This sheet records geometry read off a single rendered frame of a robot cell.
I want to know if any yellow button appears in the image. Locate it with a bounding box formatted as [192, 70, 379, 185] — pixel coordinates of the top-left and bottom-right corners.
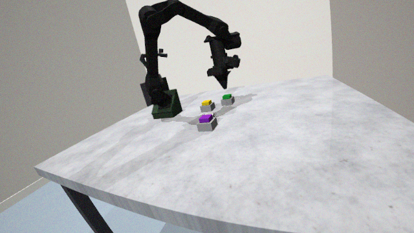
[200, 100, 215, 112]

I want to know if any purple button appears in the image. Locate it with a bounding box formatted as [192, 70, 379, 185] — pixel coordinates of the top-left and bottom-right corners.
[197, 115, 217, 131]

